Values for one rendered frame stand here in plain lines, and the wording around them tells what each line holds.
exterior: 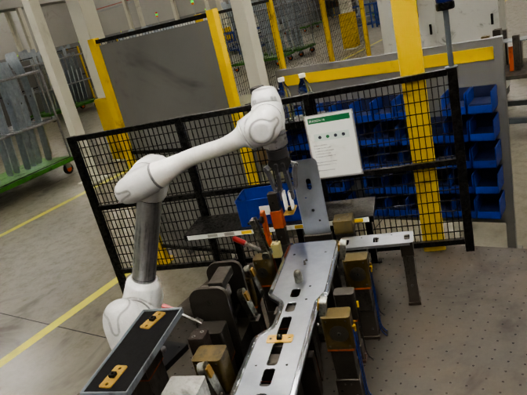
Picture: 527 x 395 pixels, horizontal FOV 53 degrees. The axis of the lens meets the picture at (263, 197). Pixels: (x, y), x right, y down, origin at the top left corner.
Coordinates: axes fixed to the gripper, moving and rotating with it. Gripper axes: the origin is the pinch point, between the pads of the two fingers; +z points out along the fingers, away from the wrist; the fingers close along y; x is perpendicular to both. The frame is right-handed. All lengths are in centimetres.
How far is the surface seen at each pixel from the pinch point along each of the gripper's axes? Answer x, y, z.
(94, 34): 624, -428, -72
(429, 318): 7, 43, 59
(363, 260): -4.6, 23.6, 25.0
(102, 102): 611, -447, 34
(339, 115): 59, 15, -13
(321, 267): 0.2, 7.0, 29.2
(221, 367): -62, -12, 23
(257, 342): -44, -8, 29
